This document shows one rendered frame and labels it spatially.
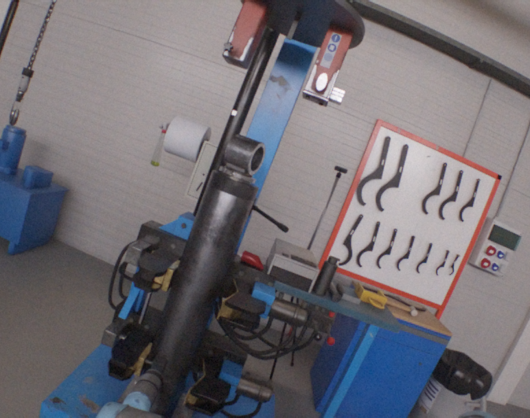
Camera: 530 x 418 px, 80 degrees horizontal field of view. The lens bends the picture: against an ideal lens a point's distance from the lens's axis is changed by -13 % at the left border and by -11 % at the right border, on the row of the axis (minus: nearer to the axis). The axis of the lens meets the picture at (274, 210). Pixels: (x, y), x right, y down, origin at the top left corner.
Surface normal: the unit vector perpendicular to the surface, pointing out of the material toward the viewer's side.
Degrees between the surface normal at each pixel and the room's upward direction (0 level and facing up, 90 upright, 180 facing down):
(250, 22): 90
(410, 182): 90
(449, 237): 90
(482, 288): 90
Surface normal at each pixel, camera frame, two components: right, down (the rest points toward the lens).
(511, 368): -0.01, 0.11
